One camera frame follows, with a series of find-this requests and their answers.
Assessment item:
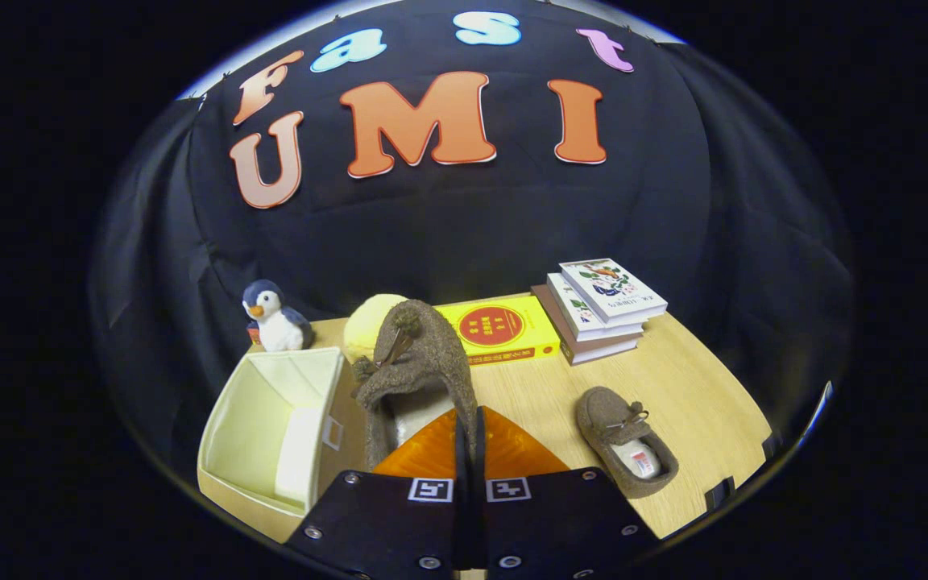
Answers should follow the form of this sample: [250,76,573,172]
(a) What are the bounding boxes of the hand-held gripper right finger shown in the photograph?
[472,407,666,580]

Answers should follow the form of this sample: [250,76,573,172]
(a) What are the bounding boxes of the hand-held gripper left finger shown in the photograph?
[285,407,465,580]

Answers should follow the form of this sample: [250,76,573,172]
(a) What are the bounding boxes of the brown fuzzy shoe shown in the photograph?
[575,386,680,499]
[351,300,481,472]

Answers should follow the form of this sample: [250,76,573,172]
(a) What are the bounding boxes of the brown fabric storage box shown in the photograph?
[197,346,370,520]

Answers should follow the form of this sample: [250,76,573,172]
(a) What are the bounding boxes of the thick brown book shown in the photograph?
[530,284,642,366]

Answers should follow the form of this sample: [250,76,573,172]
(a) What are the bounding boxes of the yellow book with red circle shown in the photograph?
[434,295,561,367]

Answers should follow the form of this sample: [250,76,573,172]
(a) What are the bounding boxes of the yellow bun-shaped plush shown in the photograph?
[342,293,408,363]

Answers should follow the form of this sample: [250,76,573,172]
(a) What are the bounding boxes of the penguin plush toy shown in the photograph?
[242,279,316,353]

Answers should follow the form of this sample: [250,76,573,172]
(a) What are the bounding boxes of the white book with illustrated cover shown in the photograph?
[558,258,669,326]

